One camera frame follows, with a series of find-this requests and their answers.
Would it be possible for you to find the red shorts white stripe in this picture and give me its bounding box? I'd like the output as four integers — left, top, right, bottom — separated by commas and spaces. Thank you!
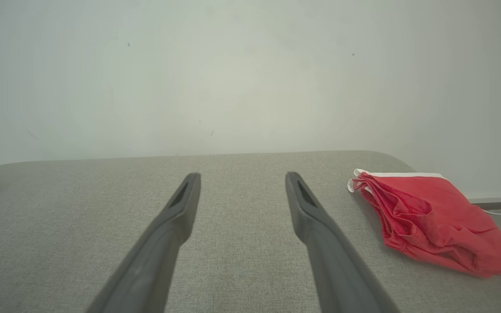
347, 169, 501, 279

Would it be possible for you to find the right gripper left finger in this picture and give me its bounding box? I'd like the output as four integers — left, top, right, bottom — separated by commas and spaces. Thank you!
86, 173, 202, 313

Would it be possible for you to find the grey fabric ironing board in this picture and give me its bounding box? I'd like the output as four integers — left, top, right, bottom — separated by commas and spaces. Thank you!
0, 150, 501, 313

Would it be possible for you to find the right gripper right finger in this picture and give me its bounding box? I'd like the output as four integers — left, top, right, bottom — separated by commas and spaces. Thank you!
285, 172, 401, 313

